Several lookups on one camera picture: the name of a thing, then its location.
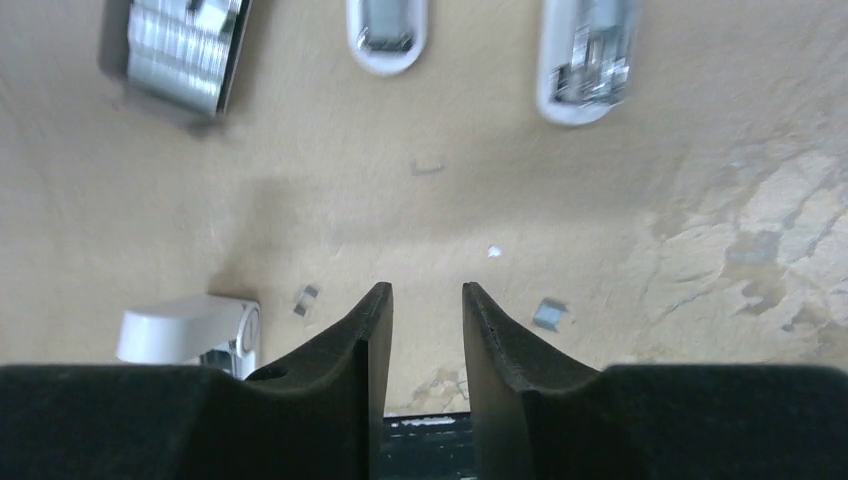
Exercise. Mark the silver staple strips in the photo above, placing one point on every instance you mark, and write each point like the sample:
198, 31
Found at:
180, 50

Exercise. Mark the loose staple piece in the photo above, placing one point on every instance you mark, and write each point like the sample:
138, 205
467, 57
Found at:
305, 300
549, 314

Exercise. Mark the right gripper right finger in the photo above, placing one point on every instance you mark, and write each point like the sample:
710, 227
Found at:
538, 413

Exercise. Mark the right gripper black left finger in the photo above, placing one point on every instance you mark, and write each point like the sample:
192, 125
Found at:
315, 413

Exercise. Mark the single loose staple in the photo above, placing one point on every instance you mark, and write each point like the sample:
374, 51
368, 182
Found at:
426, 166

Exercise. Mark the pink and white stapler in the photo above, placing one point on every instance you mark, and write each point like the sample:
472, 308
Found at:
386, 37

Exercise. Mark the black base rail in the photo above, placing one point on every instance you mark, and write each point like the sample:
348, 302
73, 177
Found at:
428, 446

